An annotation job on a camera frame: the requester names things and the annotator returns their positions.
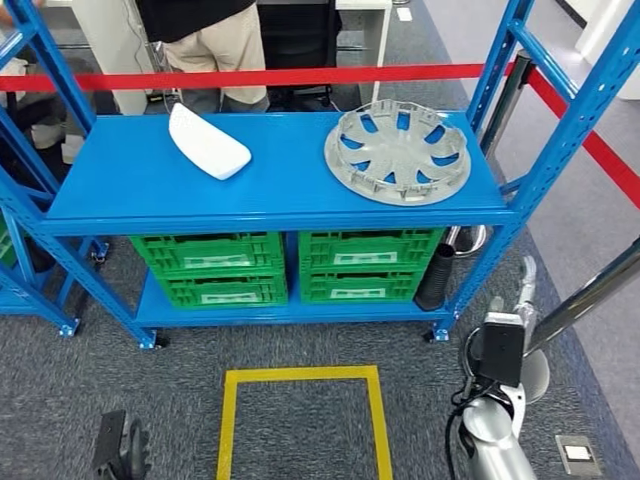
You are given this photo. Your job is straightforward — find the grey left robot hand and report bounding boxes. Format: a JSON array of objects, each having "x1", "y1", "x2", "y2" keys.
[{"x1": 127, "y1": 418, "x2": 152, "y2": 480}]

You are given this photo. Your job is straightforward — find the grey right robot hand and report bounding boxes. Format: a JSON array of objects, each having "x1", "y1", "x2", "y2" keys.
[{"x1": 487, "y1": 254, "x2": 539, "y2": 351}]

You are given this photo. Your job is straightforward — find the grey plastic wheel hubcap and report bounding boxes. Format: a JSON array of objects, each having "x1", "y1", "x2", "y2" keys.
[{"x1": 324, "y1": 99, "x2": 472, "y2": 207}]

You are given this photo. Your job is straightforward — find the blue metal shelf rack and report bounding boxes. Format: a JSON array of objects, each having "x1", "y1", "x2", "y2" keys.
[
  {"x1": 0, "y1": 205, "x2": 109, "y2": 339},
  {"x1": 0, "y1": 0, "x2": 640, "y2": 351}
]

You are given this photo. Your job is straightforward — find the white curved plastic part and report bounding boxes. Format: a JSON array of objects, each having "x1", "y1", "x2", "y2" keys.
[{"x1": 168, "y1": 102, "x2": 253, "y2": 181}]

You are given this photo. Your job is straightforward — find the black ribbed rubber bellows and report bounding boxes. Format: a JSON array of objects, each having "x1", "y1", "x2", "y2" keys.
[{"x1": 414, "y1": 242, "x2": 456, "y2": 313}]

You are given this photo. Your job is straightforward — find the steel floor socket box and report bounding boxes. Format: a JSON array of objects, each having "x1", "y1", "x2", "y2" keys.
[{"x1": 555, "y1": 434, "x2": 604, "y2": 478}]

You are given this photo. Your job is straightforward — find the white desk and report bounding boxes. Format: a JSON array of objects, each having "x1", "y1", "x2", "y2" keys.
[
  {"x1": 334, "y1": 0, "x2": 393, "y2": 104},
  {"x1": 45, "y1": 0, "x2": 156, "y2": 117}
]

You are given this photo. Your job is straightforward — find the person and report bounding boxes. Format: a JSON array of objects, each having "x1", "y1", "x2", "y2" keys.
[
  {"x1": 134, "y1": 0, "x2": 271, "y2": 115},
  {"x1": 0, "y1": 0, "x2": 118, "y2": 167}
]

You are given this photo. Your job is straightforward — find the black office chair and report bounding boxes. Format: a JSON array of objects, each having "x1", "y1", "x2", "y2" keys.
[{"x1": 257, "y1": 0, "x2": 343, "y2": 113}]

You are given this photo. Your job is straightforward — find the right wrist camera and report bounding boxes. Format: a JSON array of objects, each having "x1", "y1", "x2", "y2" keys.
[{"x1": 467, "y1": 312, "x2": 526, "y2": 399}]

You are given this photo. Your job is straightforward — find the chrome stanchion post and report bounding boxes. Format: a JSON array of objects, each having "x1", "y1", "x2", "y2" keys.
[
  {"x1": 519, "y1": 239, "x2": 640, "y2": 407},
  {"x1": 444, "y1": 51, "x2": 535, "y2": 260}
]

